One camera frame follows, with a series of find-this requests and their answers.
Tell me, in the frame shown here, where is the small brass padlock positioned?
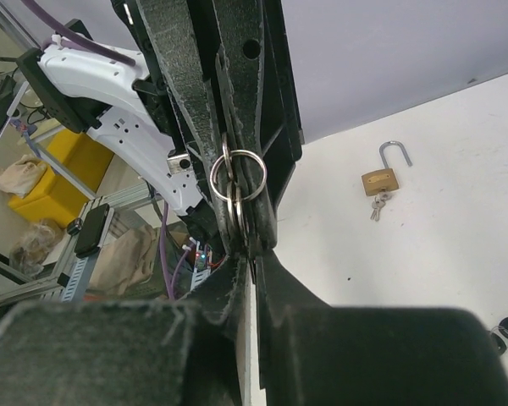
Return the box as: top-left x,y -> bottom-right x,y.
362,140 -> 413,197

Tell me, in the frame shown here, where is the silver key bunch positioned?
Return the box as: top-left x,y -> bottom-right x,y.
209,132 -> 268,240

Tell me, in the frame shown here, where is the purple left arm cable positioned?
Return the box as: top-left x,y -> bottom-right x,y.
19,0 -> 187,301

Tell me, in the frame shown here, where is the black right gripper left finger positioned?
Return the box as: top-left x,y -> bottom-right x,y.
0,257 -> 246,405

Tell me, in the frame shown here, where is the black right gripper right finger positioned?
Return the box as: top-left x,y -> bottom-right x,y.
253,251 -> 508,405

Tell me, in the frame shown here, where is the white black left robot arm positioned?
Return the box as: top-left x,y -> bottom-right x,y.
19,1 -> 301,252

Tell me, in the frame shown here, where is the black smartphone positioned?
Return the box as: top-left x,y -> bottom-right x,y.
75,204 -> 110,259

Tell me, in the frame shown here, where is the white slotted cable duct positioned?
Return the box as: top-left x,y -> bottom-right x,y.
60,255 -> 97,303

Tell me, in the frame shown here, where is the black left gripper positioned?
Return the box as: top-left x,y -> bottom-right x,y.
137,1 -> 303,250

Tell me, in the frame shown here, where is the yellow box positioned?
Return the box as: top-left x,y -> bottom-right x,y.
6,129 -> 115,223

